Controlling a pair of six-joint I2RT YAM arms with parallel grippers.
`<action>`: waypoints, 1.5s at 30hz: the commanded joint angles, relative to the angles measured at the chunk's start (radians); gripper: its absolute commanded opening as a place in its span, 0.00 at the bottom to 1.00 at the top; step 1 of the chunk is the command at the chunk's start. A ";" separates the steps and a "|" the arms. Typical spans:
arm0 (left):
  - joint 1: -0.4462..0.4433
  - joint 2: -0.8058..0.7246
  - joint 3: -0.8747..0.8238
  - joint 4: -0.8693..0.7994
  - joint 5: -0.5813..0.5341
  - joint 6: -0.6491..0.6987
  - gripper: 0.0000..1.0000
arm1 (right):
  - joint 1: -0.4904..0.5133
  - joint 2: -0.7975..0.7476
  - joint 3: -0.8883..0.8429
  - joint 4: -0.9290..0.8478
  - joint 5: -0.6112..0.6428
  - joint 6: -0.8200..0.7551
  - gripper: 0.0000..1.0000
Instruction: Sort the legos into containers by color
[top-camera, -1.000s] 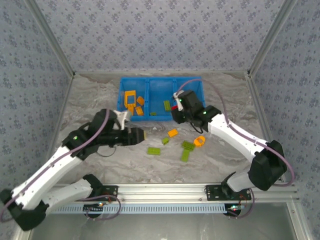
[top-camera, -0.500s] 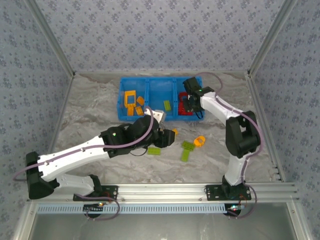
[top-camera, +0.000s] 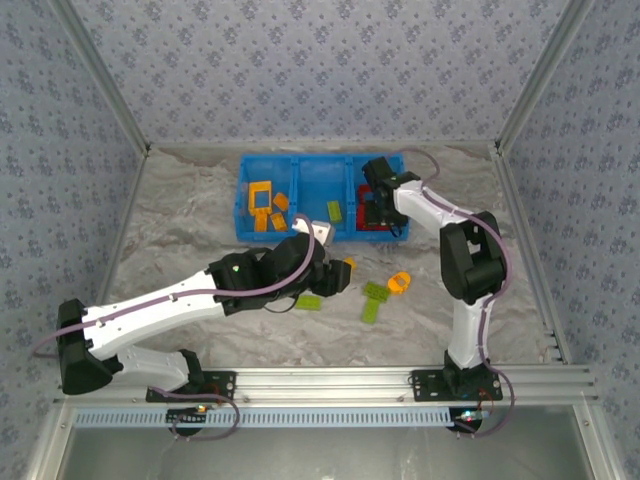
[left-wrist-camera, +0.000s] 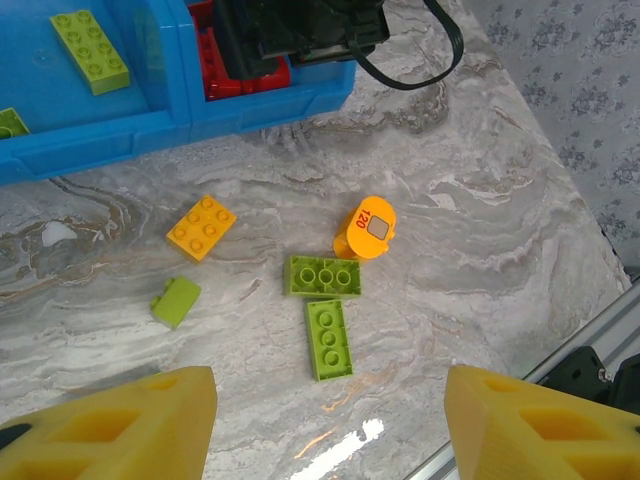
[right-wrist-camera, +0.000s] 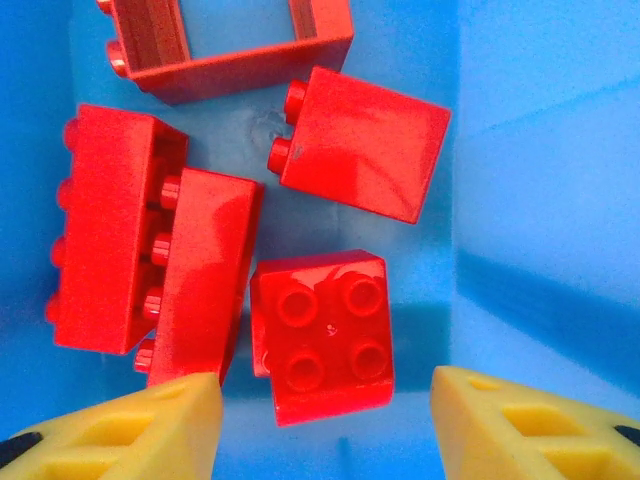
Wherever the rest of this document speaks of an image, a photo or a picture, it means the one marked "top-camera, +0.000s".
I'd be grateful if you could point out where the green lego plate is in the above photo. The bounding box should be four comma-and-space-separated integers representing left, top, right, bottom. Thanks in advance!
363, 281, 392, 303

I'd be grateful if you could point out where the orange round lego piece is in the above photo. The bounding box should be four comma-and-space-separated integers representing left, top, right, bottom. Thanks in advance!
386, 270, 412, 294

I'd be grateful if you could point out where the blue three-compartment plastic bin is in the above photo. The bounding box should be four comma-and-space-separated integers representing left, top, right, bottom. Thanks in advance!
232, 152, 412, 245

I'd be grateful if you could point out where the orange lego window frame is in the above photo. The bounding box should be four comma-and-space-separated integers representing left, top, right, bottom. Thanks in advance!
248, 182, 274, 211

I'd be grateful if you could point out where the small black controller board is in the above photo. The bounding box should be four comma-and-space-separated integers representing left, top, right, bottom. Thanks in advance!
166, 407, 210, 427
451, 408, 494, 434

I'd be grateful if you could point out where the grey metal panel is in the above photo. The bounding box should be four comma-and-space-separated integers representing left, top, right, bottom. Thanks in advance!
24, 404, 626, 480

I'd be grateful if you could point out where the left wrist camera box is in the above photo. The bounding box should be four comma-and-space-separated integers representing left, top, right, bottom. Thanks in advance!
292, 215, 335, 249

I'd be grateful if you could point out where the aluminium front rail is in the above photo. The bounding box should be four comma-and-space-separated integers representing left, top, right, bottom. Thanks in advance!
53, 364, 600, 405

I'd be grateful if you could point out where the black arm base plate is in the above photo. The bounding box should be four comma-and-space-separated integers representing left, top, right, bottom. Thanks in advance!
409, 368, 504, 404
145, 371, 237, 404

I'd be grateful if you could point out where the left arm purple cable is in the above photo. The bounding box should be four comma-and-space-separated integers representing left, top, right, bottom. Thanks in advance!
32, 213, 317, 442

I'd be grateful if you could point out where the aluminium side rail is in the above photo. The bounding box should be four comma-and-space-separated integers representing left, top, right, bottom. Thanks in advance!
97, 147, 151, 304
492, 147, 574, 364

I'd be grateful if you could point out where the white slotted cable duct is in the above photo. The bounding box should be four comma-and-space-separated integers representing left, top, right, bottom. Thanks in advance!
73, 405, 459, 429

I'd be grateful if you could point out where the aluminium frame post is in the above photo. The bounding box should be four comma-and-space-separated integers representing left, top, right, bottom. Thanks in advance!
494, 0, 597, 154
49, 0, 151, 156

